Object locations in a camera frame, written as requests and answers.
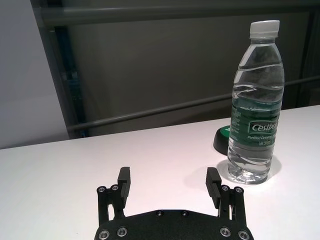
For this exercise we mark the wide grey horizontal beam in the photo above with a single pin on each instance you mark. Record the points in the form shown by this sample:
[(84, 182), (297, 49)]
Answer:
[(150, 15)]

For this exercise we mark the grey horizontal rail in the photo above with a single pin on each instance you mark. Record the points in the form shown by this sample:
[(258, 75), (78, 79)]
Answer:
[(150, 111)]

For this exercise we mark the dark vertical frame post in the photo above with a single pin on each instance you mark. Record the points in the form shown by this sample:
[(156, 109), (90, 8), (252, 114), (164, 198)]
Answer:
[(306, 50)]

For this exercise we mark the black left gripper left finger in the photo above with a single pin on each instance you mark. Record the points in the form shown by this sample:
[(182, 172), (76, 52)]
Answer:
[(124, 185)]

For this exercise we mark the green YES button black base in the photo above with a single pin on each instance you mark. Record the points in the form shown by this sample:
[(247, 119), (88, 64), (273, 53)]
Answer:
[(221, 142)]

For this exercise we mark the clear water bottle green label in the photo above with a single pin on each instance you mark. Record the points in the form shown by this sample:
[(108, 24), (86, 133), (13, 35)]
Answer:
[(255, 112)]

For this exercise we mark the blue vertical frame post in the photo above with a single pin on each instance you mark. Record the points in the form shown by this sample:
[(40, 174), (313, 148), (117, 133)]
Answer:
[(72, 87)]

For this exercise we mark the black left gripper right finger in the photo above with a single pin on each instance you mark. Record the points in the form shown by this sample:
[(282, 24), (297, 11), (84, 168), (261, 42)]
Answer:
[(212, 187)]

